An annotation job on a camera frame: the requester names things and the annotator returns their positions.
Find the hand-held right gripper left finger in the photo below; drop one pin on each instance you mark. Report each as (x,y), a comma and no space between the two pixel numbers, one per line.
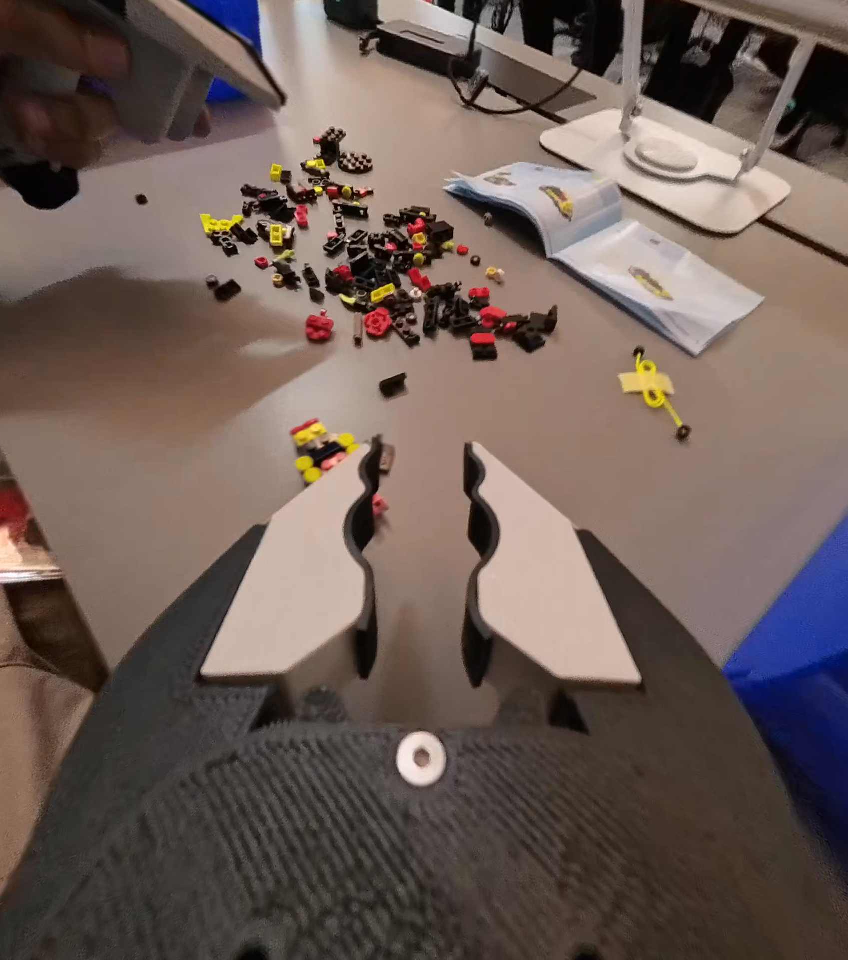
(296,592)

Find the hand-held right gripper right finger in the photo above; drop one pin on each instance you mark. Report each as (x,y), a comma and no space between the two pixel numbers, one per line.
(544,592)

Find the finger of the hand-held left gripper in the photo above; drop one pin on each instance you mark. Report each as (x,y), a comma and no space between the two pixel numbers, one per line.
(206,45)
(165,97)

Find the partly built lego model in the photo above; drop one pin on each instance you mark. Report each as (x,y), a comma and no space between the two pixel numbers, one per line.
(322,450)

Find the pile of lego pieces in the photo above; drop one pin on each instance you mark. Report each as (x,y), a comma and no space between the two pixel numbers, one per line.
(394,255)

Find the lego instruction booklet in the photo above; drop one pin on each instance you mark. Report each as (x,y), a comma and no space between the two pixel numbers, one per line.
(596,240)

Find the person's left hand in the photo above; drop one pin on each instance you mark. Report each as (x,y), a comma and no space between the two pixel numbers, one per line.
(34,45)

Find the black rectangular studded plate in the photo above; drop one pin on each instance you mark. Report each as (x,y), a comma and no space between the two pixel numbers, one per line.
(330,141)

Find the black round studded plate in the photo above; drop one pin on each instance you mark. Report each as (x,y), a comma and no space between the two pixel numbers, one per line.
(355,161)

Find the black power adapter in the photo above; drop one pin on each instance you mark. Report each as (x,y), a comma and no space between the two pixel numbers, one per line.
(424,41)

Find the small black brick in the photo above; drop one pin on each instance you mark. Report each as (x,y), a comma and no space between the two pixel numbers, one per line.
(392,384)

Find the red chunky round brick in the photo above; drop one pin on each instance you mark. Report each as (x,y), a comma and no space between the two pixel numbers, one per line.
(319,326)

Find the person's tan trousers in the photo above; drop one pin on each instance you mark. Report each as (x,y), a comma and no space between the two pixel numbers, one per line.
(4,750)

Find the white display stand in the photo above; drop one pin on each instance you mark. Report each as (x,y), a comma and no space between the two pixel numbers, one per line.
(678,165)

